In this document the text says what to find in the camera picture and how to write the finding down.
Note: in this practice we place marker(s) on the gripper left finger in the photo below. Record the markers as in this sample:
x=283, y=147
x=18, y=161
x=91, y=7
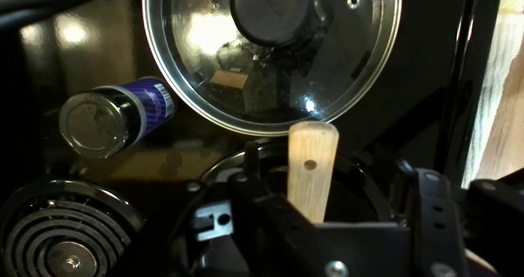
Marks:
x=266, y=211

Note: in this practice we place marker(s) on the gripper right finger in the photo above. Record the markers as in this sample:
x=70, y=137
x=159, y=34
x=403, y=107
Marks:
x=434, y=228

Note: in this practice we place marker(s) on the wooden spoon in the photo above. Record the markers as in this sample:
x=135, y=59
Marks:
x=311, y=174

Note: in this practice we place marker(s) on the coil stove burner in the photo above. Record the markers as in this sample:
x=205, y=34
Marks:
x=65, y=236
x=360, y=195

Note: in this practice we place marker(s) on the black stove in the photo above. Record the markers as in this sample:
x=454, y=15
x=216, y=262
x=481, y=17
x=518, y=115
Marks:
x=417, y=84

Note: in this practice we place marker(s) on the glass pot lid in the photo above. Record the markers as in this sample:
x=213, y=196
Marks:
x=286, y=84

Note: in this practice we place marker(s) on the blue labelled tin can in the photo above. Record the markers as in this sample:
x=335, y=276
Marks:
x=110, y=117

